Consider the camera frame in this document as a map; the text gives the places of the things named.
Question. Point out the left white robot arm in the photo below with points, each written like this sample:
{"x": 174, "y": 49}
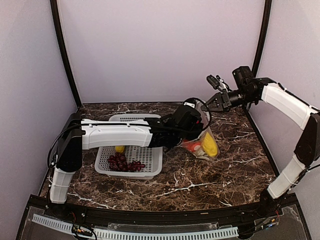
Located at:
{"x": 78, "y": 134}

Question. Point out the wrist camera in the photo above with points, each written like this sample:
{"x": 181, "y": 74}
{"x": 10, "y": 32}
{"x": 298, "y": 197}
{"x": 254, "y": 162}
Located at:
{"x": 191, "y": 102}
{"x": 217, "y": 83}

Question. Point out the clear zip top bag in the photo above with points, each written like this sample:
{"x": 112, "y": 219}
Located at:
{"x": 205, "y": 118}

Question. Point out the dark red grape bunch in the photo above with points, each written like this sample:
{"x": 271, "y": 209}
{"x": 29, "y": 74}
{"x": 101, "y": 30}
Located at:
{"x": 119, "y": 163}

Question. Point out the small yellow lemon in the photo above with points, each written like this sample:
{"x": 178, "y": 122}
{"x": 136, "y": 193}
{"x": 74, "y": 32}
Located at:
{"x": 119, "y": 149}

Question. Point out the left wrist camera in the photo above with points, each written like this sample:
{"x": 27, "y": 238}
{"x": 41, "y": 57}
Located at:
{"x": 191, "y": 102}

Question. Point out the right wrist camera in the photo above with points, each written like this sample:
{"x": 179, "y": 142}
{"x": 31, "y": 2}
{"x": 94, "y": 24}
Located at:
{"x": 217, "y": 83}

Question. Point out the white plastic basket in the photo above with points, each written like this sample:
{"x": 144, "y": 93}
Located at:
{"x": 127, "y": 130}

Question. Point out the right black frame post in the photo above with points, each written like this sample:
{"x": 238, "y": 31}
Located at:
{"x": 260, "y": 45}

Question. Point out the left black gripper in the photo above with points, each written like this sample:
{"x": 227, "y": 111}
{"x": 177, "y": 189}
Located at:
{"x": 197, "y": 129}

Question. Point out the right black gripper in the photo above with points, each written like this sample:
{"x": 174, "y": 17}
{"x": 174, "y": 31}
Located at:
{"x": 223, "y": 101}

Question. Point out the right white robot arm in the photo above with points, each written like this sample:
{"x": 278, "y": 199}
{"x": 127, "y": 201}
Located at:
{"x": 253, "y": 90}

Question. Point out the white cauliflower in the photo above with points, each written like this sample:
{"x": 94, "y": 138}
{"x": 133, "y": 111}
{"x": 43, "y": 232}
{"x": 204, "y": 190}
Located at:
{"x": 200, "y": 154}

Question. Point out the black front rail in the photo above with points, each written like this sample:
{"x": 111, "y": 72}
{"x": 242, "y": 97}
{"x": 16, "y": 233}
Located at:
{"x": 94, "y": 216}

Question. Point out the left black frame post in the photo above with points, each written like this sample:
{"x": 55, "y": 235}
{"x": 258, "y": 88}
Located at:
{"x": 63, "y": 52}

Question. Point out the white slotted cable duct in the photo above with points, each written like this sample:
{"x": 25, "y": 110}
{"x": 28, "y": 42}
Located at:
{"x": 117, "y": 231}

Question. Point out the yellow bell pepper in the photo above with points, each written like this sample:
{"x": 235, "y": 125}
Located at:
{"x": 209, "y": 145}

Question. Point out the black frame post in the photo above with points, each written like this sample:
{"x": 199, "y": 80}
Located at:
{"x": 260, "y": 45}
{"x": 63, "y": 52}

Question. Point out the orange pumpkin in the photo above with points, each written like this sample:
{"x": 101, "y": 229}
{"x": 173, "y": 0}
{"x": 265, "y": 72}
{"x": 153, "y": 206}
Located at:
{"x": 194, "y": 146}

